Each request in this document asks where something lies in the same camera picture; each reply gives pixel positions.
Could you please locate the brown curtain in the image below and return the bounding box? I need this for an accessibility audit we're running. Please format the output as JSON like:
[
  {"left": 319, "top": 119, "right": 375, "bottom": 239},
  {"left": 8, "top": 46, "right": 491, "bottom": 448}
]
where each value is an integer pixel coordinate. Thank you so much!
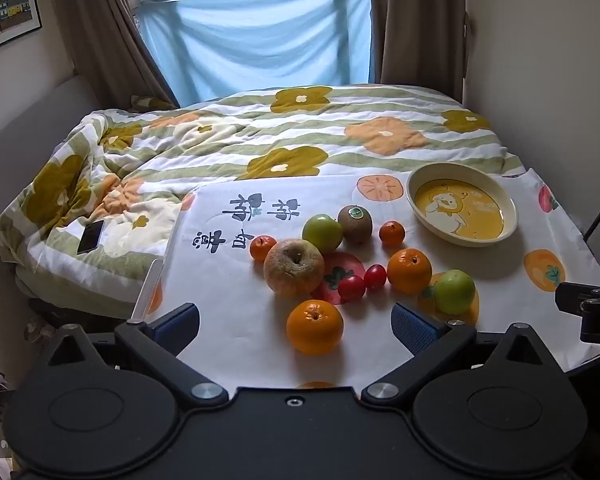
[
  {"left": 46, "top": 0, "right": 182, "bottom": 109},
  {"left": 366, "top": 0, "right": 469, "bottom": 107}
]

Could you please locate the white fruit print cloth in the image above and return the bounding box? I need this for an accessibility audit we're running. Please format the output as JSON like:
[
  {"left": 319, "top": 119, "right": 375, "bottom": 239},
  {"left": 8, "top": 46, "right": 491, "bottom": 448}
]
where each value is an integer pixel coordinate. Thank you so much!
[{"left": 128, "top": 167, "right": 600, "bottom": 392}]

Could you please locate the kiwi with green sticker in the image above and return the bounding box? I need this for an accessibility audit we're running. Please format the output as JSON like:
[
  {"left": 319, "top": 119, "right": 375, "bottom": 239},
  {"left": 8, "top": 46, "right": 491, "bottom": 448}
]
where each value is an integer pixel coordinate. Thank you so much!
[{"left": 337, "top": 204, "right": 374, "bottom": 245}]

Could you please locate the small tangerine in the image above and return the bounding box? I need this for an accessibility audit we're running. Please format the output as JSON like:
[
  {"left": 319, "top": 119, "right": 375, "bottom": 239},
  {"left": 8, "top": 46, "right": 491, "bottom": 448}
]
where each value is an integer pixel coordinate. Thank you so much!
[
  {"left": 378, "top": 220, "right": 406, "bottom": 248},
  {"left": 249, "top": 234, "right": 279, "bottom": 263}
]

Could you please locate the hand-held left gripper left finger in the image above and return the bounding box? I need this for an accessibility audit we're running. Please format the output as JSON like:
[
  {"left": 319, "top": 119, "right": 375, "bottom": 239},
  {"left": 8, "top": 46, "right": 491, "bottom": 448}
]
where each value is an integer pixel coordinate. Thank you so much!
[{"left": 46, "top": 302, "right": 229, "bottom": 409}]

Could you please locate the red cherry tomato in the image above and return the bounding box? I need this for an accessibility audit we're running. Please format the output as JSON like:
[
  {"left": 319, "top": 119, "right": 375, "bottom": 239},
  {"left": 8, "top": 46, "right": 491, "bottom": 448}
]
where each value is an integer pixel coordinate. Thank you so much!
[
  {"left": 337, "top": 274, "right": 367, "bottom": 304},
  {"left": 363, "top": 264, "right": 388, "bottom": 292}
]

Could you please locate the black smartphone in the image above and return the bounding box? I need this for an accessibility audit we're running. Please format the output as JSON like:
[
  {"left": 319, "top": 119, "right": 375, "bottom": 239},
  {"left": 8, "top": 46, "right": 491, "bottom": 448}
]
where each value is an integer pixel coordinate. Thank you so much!
[{"left": 77, "top": 219, "right": 105, "bottom": 255}]

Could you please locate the floral striped blanket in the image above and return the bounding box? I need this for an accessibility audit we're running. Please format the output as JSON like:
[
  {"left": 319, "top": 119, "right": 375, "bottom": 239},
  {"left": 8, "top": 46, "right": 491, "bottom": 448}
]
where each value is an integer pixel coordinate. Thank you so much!
[{"left": 0, "top": 85, "right": 527, "bottom": 313}]

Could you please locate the green apple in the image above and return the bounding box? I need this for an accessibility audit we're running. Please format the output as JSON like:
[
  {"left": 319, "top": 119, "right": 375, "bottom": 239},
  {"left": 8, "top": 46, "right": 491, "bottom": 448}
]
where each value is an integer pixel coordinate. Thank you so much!
[
  {"left": 433, "top": 269, "right": 476, "bottom": 316},
  {"left": 301, "top": 213, "right": 344, "bottom": 255}
]

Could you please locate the light blue window cloth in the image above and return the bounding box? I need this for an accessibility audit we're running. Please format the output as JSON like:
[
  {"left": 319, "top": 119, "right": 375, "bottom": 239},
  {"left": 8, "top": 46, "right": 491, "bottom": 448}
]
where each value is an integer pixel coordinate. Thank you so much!
[{"left": 137, "top": 0, "right": 374, "bottom": 107}]

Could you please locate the large orange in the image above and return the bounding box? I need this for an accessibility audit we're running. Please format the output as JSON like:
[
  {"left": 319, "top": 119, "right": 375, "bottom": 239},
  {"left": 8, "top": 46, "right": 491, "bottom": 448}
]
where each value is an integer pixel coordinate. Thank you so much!
[
  {"left": 286, "top": 299, "right": 345, "bottom": 356},
  {"left": 387, "top": 248, "right": 434, "bottom": 295}
]

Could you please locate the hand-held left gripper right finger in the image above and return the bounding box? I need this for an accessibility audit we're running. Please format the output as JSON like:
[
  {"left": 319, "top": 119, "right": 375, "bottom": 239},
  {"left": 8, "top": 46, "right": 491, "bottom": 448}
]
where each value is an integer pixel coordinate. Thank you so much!
[{"left": 361, "top": 301, "right": 557, "bottom": 407}]

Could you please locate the large wrinkled apple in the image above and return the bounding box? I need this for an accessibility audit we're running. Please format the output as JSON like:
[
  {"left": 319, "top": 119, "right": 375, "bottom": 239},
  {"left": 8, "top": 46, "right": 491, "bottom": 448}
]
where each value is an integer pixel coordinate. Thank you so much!
[{"left": 263, "top": 238, "right": 326, "bottom": 299}]

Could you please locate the yellow cartoon print bowl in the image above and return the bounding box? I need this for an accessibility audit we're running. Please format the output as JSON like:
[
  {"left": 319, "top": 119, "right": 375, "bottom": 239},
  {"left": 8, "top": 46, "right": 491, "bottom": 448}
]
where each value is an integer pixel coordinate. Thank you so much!
[{"left": 406, "top": 162, "right": 520, "bottom": 248}]

